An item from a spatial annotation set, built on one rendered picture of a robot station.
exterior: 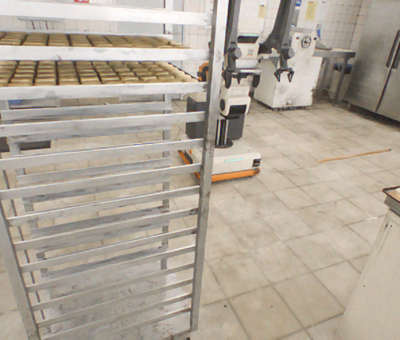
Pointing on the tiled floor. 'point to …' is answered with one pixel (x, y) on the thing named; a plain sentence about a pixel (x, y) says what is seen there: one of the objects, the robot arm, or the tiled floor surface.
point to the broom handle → (352, 156)
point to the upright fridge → (392, 63)
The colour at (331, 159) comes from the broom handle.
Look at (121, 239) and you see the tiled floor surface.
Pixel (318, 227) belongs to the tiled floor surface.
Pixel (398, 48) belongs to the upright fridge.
